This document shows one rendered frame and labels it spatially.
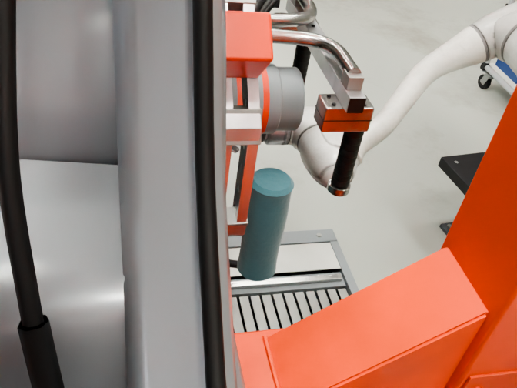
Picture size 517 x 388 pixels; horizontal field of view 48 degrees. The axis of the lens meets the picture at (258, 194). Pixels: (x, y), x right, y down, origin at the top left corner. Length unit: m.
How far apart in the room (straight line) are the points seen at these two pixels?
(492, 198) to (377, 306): 0.23
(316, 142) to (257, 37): 0.58
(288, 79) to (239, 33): 0.34
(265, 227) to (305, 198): 1.13
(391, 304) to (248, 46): 0.43
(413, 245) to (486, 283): 1.41
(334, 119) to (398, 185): 1.52
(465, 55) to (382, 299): 0.82
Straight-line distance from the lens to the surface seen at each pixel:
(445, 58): 1.55
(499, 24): 1.57
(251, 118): 0.89
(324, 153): 1.33
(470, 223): 0.88
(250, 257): 1.25
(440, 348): 0.88
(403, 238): 2.26
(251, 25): 0.83
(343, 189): 1.13
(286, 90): 1.14
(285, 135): 1.47
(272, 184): 1.14
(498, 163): 0.82
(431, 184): 2.59
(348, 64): 1.01
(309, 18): 1.18
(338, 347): 0.90
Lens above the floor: 1.45
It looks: 39 degrees down
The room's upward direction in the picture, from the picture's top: 10 degrees clockwise
